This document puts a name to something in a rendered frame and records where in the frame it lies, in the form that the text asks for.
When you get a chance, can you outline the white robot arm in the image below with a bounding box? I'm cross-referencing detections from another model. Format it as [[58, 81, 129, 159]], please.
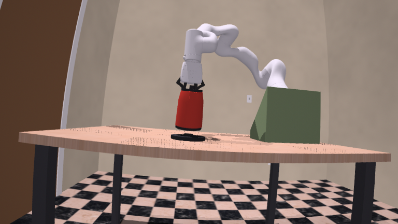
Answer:
[[183, 24, 288, 89]]

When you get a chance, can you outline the red electric kettle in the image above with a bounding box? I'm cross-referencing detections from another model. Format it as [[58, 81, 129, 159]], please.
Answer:
[[175, 85, 204, 131]]

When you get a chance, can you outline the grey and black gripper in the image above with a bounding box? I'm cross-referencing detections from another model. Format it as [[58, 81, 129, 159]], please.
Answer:
[[176, 61, 205, 90]]

